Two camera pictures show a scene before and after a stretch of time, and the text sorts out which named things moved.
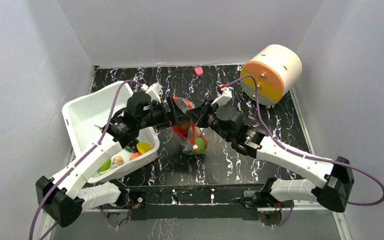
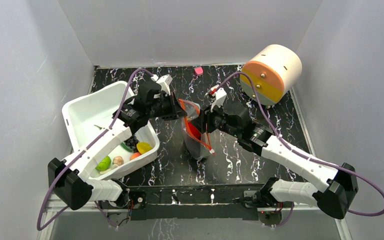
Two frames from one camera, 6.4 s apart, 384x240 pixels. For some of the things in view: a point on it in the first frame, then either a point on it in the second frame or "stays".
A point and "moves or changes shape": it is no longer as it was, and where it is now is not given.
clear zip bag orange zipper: [191, 139] moves or changes shape
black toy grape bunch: [133, 145] stays
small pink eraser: [199, 70] stays
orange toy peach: [134, 155] stays
